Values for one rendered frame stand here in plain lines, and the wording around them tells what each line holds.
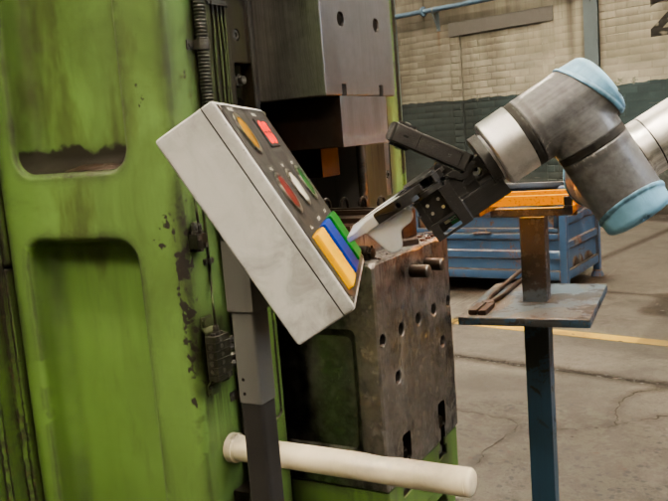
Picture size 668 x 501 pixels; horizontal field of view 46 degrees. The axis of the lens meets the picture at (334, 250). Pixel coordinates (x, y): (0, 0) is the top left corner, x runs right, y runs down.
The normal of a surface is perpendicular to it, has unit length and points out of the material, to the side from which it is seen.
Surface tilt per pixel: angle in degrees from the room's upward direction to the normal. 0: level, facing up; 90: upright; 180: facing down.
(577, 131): 99
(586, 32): 90
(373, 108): 90
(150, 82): 89
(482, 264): 90
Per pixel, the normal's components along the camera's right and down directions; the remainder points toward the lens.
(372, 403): -0.48, 0.16
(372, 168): 0.87, 0.00
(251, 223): -0.07, 0.15
